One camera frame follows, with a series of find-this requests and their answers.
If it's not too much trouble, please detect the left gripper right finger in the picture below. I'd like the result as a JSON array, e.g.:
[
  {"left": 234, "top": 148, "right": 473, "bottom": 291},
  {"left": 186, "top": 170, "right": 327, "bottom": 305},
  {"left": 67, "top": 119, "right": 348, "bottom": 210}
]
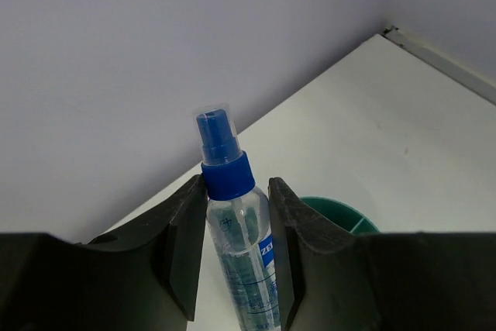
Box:
[{"left": 268, "top": 178, "right": 495, "bottom": 330}]

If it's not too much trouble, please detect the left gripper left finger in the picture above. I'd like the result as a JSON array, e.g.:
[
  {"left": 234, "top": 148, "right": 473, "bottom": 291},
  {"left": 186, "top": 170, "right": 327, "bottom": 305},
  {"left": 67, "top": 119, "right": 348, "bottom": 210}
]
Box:
[{"left": 1, "top": 175, "right": 207, "bottom": 330}]

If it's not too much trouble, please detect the green round pen holder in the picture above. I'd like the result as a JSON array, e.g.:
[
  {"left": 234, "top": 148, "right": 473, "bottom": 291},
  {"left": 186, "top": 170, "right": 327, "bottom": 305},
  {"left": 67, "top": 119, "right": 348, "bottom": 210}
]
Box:
[{"left": 301, "top": 196, "right": 380, "bottom": 236}]

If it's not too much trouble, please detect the blue cap spray bottle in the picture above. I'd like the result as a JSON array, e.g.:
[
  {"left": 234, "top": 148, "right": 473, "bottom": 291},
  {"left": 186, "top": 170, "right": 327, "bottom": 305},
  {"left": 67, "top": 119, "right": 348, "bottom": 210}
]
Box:
[{"left": 195, "top": 105, "right": 281, "bottom": 330}]

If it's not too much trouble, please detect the metal side rail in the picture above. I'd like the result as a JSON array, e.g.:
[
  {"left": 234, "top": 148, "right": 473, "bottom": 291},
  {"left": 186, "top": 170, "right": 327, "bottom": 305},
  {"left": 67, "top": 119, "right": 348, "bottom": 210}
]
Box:
[{"left": 381, "top": 25, "right": 495, "bottom": 105}]

